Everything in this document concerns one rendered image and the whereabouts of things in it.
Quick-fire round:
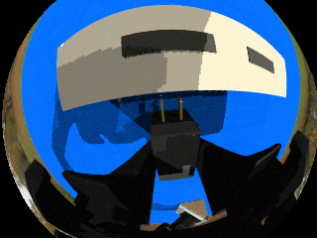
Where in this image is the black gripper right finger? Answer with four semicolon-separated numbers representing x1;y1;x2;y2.
195;138;281;217

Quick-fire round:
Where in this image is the black two-prong plug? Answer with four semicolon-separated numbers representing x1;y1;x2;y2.
151;96;201;181

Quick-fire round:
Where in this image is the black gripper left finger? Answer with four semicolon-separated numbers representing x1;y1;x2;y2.
62;140;156;226

